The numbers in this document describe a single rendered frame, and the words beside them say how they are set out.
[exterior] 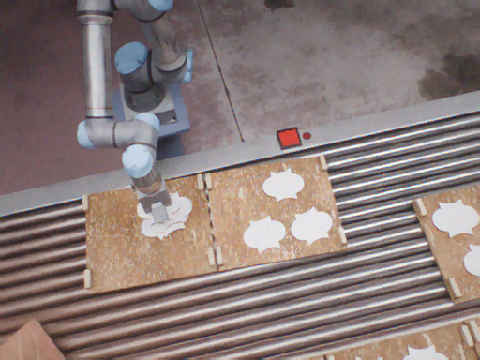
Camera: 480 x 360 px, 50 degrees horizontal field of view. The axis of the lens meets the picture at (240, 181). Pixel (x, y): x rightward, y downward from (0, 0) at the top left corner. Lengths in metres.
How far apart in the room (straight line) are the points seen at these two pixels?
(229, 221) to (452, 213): 0.71
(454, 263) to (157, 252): 0.92
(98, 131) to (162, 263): 0.48
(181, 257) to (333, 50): 2.02
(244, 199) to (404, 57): 1.90
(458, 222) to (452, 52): 1.86
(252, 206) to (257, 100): 1.46
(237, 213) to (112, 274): 0.44
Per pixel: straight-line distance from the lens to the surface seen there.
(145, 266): 1.70
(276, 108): 3.07
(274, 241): 1.67
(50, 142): 3.23
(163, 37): 1.63
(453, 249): 1.75
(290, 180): 1.76
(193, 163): 1.85
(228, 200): 1.74
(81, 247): 1.80
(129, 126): 1.46
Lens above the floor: 2.50
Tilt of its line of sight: 62 degrees down
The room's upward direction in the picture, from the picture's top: 8 degrees counter-clockwise
